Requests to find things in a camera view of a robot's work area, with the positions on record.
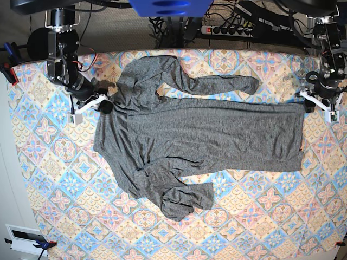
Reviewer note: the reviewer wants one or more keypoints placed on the grey t-shirt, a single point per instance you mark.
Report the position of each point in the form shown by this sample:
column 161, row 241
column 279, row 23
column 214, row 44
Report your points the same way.
column 164, row 126

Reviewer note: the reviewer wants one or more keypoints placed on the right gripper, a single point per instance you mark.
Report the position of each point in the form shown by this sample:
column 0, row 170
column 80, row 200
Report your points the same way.
column 89, row 95

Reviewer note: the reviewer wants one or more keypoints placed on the black round stool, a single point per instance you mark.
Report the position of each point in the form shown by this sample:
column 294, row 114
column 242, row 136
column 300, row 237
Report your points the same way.
column 37, row 44

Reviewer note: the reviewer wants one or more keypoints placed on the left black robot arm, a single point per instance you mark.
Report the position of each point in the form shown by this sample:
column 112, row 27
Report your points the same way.
column 332, row 55

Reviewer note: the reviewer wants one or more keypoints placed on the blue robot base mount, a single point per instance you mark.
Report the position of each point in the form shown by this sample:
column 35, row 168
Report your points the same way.
column 170, row 8

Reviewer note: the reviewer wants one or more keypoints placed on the orange blue corner clamp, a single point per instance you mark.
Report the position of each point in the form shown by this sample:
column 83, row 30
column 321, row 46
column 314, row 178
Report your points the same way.
column 43, row 246

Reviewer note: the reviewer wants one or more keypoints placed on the patterned colourful tablecloth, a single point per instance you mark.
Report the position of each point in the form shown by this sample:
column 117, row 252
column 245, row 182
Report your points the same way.
column 256, row 215

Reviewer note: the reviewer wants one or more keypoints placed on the red blue table clamp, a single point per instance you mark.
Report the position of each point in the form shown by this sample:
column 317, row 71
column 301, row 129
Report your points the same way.
column 14, row 58

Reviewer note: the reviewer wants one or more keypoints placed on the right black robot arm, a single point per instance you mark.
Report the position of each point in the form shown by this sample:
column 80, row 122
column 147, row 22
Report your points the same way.
column 64, row 68

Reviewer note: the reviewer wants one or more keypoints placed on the white wall outlet box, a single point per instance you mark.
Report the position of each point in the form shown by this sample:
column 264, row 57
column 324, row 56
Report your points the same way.
column 23, row 239

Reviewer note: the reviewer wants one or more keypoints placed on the black power strip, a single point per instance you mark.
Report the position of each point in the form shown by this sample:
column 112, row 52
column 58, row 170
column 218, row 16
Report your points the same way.
column 226, row 31

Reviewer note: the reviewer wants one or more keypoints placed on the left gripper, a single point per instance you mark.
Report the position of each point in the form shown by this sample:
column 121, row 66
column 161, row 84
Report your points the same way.
column 324, row 98

